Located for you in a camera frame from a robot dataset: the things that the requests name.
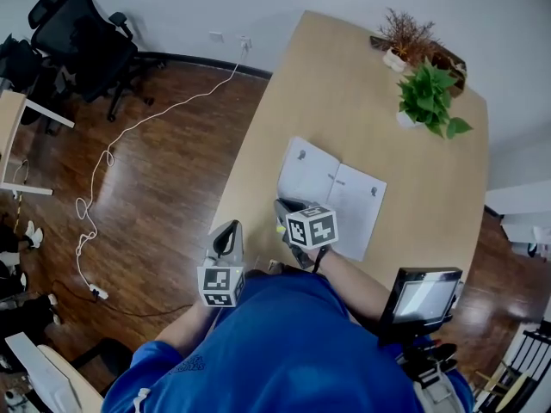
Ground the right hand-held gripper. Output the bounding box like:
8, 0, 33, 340
273, 197, 340, 271

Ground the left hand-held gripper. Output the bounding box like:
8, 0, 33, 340
196, 219, 247, 309

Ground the white book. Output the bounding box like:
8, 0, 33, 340
276, 136, 388, 262

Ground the person's right forearm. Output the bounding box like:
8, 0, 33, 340
319, 249, 392, 331

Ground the person's left forearm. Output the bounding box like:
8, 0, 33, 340
153, 300, 226, 359

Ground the person's blue shirt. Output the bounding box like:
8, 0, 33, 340
100, 268, 475, 413

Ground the black chest-mounted monitor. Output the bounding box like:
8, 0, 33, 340
377, 267, 464, 346

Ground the green plant in white pot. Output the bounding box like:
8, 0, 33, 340
395, 57, 474, 140

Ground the white chair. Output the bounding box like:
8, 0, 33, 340
3, 331, 105, 413

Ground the white cabinet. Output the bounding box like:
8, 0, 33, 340
484, 180, 551, 258

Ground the dried brown plant white pot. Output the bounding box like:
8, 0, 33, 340
377, 7, 444, 74

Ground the black metal rack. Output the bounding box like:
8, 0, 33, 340
472, 319, 551, 413

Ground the white-legged wooden desk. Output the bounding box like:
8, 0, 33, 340
0, 89, 77, 197

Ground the black office chair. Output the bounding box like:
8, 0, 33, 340
27, 0, 157, 124

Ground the black bag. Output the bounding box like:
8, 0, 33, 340
0, 34, 44, 95

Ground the black wrist strap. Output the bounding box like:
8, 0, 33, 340
311, 246, 329, 274

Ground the black monitor mount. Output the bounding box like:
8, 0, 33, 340
395, 336, 459, 389

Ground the white power cable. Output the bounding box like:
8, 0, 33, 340
74, 40, 252, 294

